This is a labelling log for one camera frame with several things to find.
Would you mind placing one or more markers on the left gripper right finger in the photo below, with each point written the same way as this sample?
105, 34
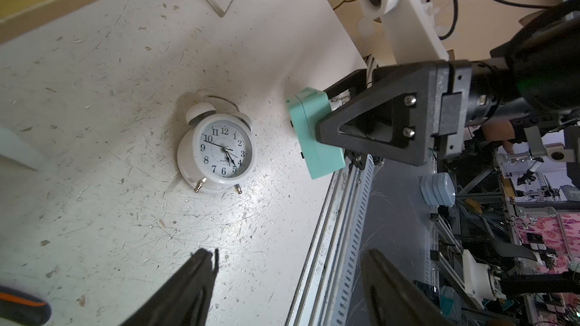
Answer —
391, 298

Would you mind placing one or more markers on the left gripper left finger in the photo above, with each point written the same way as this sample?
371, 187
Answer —
185, 298

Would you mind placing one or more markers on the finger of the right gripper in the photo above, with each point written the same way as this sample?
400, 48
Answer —
348, 87
392, 119

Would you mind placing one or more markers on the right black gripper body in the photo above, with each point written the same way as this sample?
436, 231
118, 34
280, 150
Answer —
449, 138

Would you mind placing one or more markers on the small mint square clock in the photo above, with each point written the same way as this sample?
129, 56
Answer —
306, 109

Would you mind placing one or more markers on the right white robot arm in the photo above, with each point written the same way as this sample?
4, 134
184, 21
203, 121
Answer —
533, 79

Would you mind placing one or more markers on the blue grey round stack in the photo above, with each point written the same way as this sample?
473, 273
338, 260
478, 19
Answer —
438, 190

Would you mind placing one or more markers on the white twin-bell clock centre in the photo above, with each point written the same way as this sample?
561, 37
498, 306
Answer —
219, 151

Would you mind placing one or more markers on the orange black pliers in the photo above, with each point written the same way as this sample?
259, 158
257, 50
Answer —
23, 308

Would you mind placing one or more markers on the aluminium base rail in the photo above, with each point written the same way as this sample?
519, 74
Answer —
328, 278

